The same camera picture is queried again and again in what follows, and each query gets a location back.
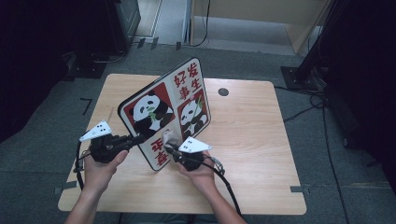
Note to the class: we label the black angled floor tape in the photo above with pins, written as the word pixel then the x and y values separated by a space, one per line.
pixel 88 107

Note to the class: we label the person's left hand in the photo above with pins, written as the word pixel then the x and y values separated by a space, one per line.
pixel 99 175

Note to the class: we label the black metal stand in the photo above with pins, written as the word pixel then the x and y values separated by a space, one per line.
pixel 299 77

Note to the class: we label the dark curtain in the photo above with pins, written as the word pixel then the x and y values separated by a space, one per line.
pixel 31 62
pixel 367 77

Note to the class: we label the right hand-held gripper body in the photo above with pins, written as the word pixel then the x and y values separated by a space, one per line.
pixel 191 155

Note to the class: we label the dark round table grommet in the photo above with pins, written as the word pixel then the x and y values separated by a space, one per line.
pixel 223 92

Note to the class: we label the panda picture board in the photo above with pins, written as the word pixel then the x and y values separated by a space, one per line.
pixel 146 109

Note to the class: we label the black floor base plate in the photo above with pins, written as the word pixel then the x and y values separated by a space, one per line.
pixel 87 70

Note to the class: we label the black equipment cabinet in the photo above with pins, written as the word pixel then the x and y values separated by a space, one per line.
pixel 121 28

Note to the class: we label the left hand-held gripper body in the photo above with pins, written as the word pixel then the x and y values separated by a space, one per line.
pixel 104 149

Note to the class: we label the person's right hand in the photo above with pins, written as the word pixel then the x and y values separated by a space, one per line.
pixel 204 175

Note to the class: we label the dark floor tape piece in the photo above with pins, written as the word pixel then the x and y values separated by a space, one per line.
pixel 141 43
pixel 155 43
pixel 178 45

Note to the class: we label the grey floor tape strip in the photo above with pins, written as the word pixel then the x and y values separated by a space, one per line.
pixel 297 188
pixel 65 186

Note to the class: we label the white vertical post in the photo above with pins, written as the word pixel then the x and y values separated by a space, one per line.
pixel 186 21

